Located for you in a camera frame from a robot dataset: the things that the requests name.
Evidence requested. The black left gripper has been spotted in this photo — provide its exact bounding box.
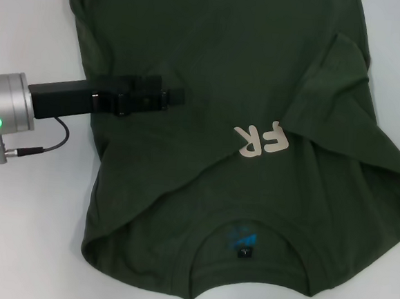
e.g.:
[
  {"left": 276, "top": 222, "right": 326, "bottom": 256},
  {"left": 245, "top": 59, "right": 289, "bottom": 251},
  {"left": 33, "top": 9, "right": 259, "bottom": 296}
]
[{"left": 25, "top": 65, "right": 187, "bottom": 131}]

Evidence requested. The dark green FREE T-shirt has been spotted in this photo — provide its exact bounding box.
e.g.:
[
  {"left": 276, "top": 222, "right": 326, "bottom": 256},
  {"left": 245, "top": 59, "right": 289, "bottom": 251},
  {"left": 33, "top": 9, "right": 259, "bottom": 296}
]
[{"left": 42, "top": 0, "right": 400, "bottom": 299}]

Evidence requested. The left arm connector cable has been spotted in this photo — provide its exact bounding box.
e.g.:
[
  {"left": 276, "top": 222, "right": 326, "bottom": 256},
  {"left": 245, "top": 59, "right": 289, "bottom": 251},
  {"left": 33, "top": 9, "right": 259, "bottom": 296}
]
[{"left": 0, "top": 112, "right": 73, "bottom": 171}]

